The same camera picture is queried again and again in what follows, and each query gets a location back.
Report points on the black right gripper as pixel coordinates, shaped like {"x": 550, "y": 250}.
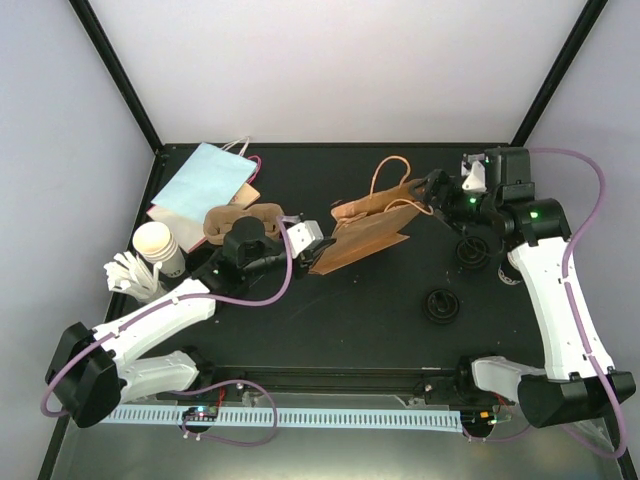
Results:
{"x": 437, "y": 180}

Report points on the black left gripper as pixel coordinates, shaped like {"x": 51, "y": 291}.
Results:
{"x": 307, "y": 253}

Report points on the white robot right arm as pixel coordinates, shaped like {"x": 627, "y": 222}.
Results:
{"x": 579, "y": 380}

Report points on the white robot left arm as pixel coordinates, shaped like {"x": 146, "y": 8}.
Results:
{"x": 94, "y": 370}

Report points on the black coffee cup lid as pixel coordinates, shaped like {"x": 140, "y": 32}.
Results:
{"x": 440, "y": 306}

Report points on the black lid stack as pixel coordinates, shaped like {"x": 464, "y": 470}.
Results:
{"x": 472, "y": 253}

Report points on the small brown paper bag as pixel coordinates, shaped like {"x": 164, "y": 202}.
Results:
{"x": 245, "y": 196}

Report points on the brown pulp cup carrier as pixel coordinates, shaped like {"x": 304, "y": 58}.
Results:
{"x": 219, "y": 220}

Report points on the light blue paper bag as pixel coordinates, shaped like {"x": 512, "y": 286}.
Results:
{"x": 209, "y": 178}

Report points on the left paper cup stack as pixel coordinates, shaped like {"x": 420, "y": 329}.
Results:
{"x": 155, "y": 242}

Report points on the white plastic cutlery bundle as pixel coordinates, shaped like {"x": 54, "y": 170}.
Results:
{"x": 130, "y": 275}

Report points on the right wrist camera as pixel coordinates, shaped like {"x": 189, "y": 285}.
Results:
{"x": 473, "y": 173}

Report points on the light blue cable duct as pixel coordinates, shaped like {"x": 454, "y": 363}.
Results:
{"x": 316, "y": 418}

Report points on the black aluminium rail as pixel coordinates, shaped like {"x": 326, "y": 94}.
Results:
{"x": 439, "y": 384}

